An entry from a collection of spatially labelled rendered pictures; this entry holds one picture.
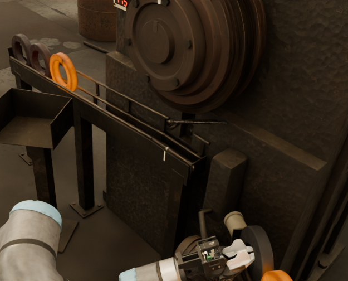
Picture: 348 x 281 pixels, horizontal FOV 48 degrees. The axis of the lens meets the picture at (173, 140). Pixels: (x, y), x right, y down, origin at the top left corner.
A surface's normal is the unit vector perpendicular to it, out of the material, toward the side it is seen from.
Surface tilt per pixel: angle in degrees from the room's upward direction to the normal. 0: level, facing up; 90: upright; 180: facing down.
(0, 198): 0
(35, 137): 5
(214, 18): 59
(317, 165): 0
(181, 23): 90
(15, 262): 26
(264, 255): 38
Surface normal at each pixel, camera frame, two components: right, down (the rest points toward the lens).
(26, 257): 0.29, -0.60
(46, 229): 0.69, -0.65
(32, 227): 0.25, -0.83
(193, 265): 0.18, 0.58
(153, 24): -0.70, 0.35
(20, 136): 0.00, -0.83
